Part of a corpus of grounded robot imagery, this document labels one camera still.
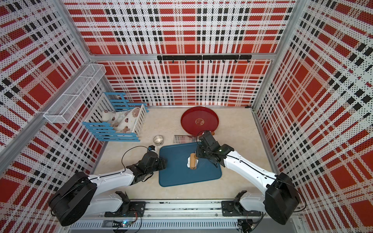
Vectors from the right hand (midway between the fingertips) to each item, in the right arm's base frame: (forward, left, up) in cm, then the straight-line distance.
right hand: (200, 151), depth 82 cm
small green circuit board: (-33, +37, -10) cm, 51 cm away
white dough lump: (-2, +7, -10) cm, 13 cm away
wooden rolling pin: (0, +5, -8) cm, 10 cm away
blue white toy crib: (+47, +69, -5) cm, 84 cm away
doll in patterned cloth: (+28, +58, -6) cm, 65 cm away
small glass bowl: (+15, +29, -12) cm, 35 cm away
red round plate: (+33, +2, -12) cm, 35 cm away
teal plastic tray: (-8, +14, -11) cm, 20 cm away
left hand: (-1, +22, -11) cm, 24 cm away
